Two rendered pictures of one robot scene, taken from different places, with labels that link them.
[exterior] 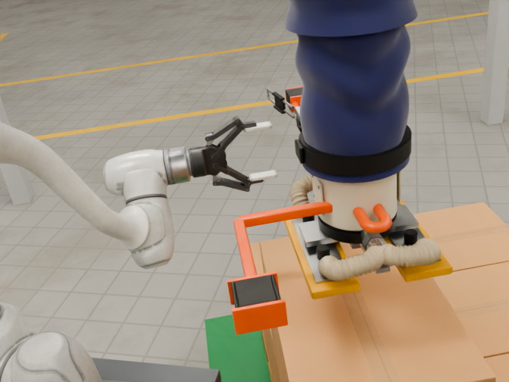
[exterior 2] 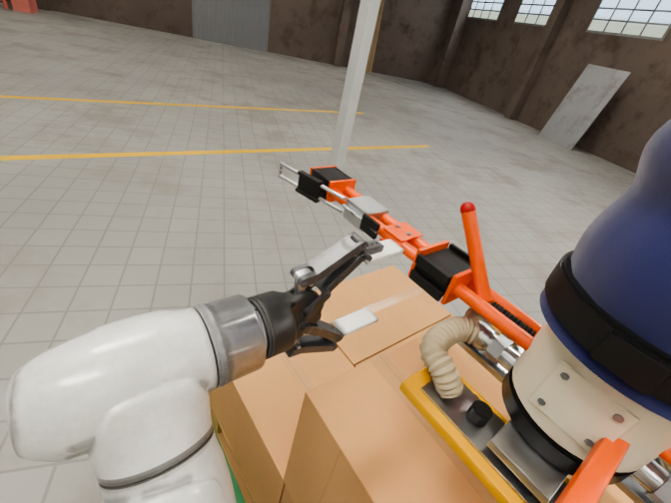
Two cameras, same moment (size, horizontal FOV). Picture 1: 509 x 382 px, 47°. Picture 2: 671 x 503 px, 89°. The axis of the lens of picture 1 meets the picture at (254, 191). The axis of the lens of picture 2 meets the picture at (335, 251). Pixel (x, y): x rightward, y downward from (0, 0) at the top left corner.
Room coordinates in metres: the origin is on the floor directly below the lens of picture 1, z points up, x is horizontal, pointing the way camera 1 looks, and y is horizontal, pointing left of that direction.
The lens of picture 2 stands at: (1.05, 0.27, 1.55)
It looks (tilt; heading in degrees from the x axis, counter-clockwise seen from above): 34 degrees down; 321
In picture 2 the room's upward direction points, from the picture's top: 14 degrees clockwise
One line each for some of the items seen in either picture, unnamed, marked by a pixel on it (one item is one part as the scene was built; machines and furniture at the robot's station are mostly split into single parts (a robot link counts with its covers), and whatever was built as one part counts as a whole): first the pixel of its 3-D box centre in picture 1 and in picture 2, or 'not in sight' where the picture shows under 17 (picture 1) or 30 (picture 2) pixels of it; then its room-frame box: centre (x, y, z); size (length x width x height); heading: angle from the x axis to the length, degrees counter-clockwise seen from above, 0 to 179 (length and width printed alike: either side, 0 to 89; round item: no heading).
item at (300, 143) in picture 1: (352, 142); (659, 322); (1.07, -0.21, 1.35); 0.23 x 0.23 x 0.04
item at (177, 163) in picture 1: (179, 165); (231, 337); (1.31, 0.18, 1.24); 0.09 x 0.06 x 0.09; 5
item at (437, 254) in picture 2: not in sight; (445, 270); (1.32, -0.20, 1.24); 0.10 x 0.08 x 0.06; 95
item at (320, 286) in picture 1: (316, 239); (520, 464); (1.06, -0.12, 1.13); 0.34 x 0.10 x 0.05; 5
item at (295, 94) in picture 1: (300, 98); (332, 183); (1.67, -0.17, 1.23); 0.08 x 0.07 x 0.05; 5
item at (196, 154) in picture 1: (207, 160); (288, 316); (1.31, 0.11, 1.24); 0.09 x 0.07 x 0.08; 95
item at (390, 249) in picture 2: (257, 126); (378, 251); (1.33, -0.03, 1.31); 0.07 x 0.03 x 0.01; 95
